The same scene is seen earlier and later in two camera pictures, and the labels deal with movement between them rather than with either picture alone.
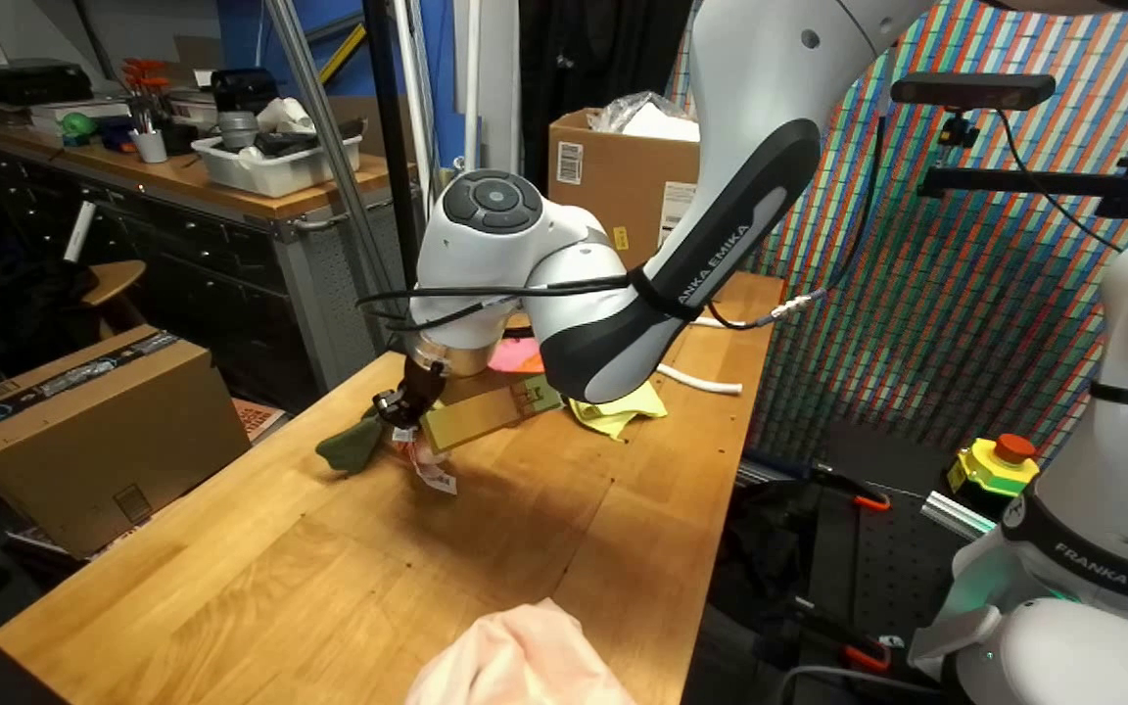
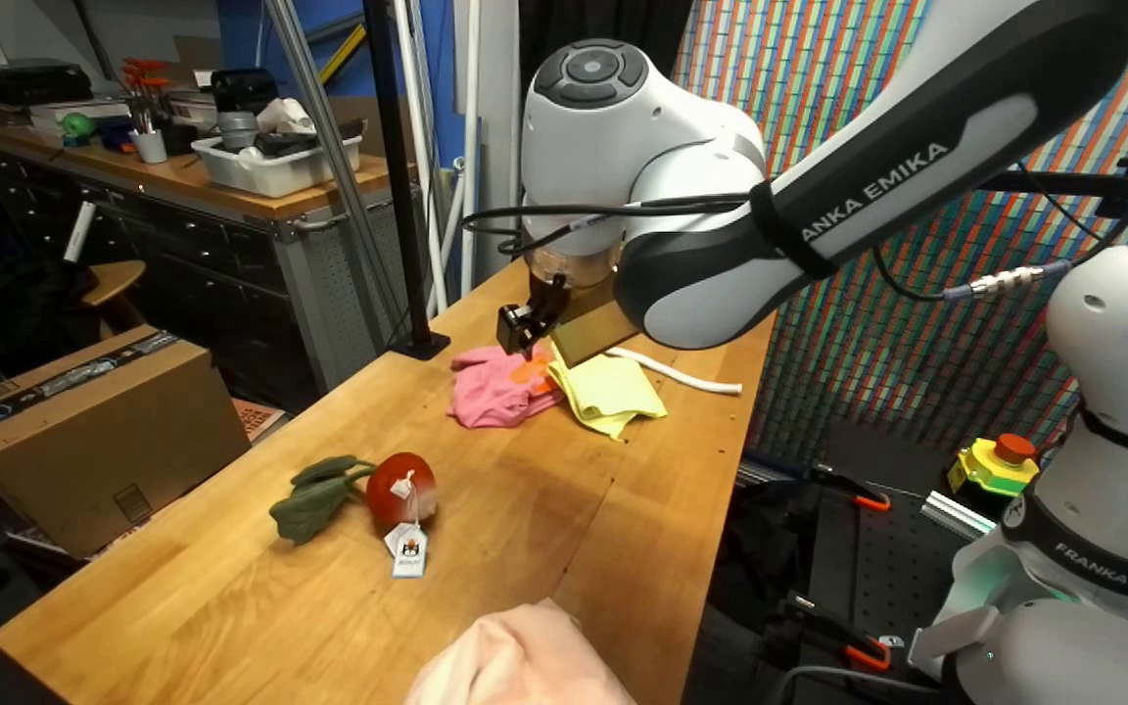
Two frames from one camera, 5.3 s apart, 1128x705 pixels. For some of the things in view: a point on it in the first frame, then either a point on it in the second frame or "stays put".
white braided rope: (694, 383) stays put
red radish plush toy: (365, 442) to (396, 486)
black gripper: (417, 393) to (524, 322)
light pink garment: (524, 655) stays put
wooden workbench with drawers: (292, 293) stays put
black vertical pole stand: (385, 37) stays put
